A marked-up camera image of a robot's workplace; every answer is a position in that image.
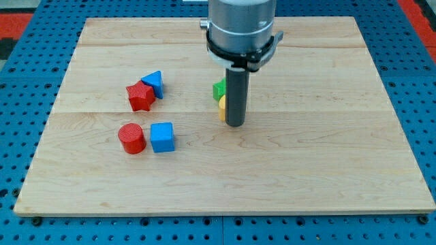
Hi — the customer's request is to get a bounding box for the yellow block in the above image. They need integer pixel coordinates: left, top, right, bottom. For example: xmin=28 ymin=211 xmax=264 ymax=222
xmin=218 ymin=95 xmax=226 ymax=122

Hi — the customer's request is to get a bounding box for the red star block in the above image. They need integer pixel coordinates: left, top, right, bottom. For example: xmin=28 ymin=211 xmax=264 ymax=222
xmin=126 ymin=81 xmax=155 ymax=112

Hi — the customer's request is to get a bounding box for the blue cube block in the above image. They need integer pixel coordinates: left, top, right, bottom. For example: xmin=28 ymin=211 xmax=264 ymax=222
xmin=150 ymin=122 xmax=175 ymax=153

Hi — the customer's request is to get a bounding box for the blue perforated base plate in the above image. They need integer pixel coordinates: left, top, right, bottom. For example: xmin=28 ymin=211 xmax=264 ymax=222
xmin=1 ymin=0 xmax=435 ymax=244

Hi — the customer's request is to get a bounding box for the red cylinder block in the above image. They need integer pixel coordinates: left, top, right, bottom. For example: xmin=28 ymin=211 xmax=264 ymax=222
xmin=118 ymin=123 xmax=146 ymax=154

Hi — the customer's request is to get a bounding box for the green block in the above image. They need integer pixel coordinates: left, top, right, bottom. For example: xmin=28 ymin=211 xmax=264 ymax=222
xmin=213 ymin=78 xmax=225 ymax=101

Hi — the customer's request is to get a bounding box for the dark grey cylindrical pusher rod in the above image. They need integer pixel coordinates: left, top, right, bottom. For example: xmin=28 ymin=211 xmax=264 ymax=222
xmin=225 ymin=69 xmax=249 ymax=127

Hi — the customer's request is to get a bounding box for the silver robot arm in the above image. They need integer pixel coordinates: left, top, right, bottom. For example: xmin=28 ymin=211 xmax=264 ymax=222
xmin=200 ymin=0 xmax=283 ymax=72

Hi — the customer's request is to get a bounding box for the blue triangle block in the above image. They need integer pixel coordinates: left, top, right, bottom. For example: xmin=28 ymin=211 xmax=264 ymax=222
xmin=141 ymin=71 xmax=164 ymax=99

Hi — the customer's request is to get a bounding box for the light wooden board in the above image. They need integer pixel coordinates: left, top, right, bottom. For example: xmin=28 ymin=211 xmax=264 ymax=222
xmin=14 ymin=16 xmax=435 ymax=217

